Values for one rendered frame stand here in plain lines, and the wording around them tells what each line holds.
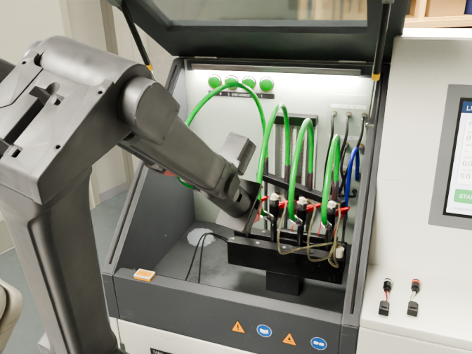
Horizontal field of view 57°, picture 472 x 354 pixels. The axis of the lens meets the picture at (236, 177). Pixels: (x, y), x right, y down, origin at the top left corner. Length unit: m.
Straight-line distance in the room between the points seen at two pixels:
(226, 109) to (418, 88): 0.64
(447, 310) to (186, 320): 0.65
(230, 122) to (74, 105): 1.21
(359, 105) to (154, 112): 1.09
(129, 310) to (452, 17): 4.90
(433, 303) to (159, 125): 0.91
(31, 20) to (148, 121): 2.98
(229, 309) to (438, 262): 0.55
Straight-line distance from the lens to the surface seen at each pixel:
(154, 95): 0.34
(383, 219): 1.20
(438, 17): 5.50
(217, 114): 1.51
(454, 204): 1.20
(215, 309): 1.17
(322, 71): 1.35
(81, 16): 3.58
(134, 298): 1.28
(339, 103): 1.39
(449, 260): 1.24
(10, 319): 0.66
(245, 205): 0.81
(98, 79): 0.33
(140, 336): 1.37
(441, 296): 1.18
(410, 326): 1.08
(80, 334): 0.48
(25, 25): 3.27
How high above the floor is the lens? 1.68
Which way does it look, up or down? 24 degrees down
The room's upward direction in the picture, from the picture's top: 2 degrees counter-clockwise
